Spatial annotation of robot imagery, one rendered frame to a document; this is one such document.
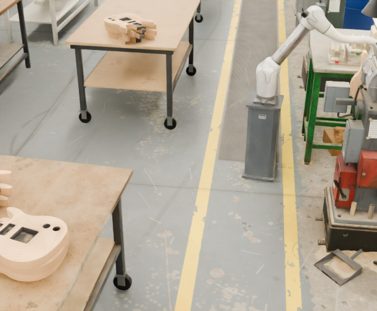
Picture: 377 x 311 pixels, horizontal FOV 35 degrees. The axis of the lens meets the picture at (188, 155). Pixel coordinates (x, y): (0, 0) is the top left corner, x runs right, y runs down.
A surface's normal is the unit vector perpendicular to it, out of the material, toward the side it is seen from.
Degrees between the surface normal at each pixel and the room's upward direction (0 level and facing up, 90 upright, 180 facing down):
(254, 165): 90
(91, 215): 0
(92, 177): 0
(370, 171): 90
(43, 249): 0
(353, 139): 90
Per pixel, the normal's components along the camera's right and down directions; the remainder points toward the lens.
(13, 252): 0.00, -0.86
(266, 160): -0.25, 0.49
